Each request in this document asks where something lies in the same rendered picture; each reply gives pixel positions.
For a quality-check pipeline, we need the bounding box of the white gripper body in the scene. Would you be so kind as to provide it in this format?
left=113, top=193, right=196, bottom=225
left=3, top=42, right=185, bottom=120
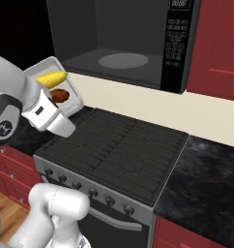
left=45, top=110, right=77, bottom=139

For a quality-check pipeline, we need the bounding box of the brown chicken drumstick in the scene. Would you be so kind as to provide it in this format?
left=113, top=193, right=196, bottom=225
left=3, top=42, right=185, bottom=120
left=49, top=88, right=72, bottom=104

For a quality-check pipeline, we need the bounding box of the white tupperware container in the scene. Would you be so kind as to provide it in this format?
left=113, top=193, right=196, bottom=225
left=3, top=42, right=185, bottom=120
left=23, top=56, right=85, bottom=118

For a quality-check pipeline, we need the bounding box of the yellow corn cob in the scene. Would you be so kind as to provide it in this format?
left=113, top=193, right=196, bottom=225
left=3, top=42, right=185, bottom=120
left=35, top=71, right=69, bottom=89

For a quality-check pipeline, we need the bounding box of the grey microwave turntable plate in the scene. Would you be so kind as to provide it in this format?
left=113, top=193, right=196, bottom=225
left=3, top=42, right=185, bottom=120
left=98, top=52, right=150, bottom=70

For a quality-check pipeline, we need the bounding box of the black microwave door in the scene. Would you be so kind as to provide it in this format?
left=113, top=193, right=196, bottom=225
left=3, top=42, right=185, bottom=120
left=0, top=0, right=56, bottom=71

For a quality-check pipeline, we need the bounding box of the black microwave oven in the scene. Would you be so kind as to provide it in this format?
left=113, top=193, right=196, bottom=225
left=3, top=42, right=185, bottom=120
left=44, top=0, right=204, bottom=95

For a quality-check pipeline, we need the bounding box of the black oven door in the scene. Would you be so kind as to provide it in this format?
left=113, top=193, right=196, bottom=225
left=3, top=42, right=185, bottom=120
left=40, top=173, right=150, bottom=248

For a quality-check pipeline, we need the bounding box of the red base cupboard door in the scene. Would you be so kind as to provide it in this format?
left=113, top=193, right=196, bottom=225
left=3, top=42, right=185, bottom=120
left=153, top=215, right=227, bottom=248

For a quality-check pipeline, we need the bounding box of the red drawer front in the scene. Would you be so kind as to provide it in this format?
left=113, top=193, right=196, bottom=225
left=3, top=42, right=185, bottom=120
left=0, top=161, right=43, bottom=202
left=0, top=180, right=35, bottom=211
left=0, top=143, right=43, bottom=182

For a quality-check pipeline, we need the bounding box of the grey stove with black hob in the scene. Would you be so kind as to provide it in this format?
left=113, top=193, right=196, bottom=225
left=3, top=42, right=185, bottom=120
left=33, top=106, right=190, bottom=248

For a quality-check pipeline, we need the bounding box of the grey oven door handle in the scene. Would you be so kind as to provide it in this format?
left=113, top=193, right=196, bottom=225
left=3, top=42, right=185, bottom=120
left=87, top=206, right=143, bottom=233

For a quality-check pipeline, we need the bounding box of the red wall cupboard door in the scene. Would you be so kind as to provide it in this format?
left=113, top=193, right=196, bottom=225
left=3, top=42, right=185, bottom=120
left=186, top=0, right=234, bottom=103

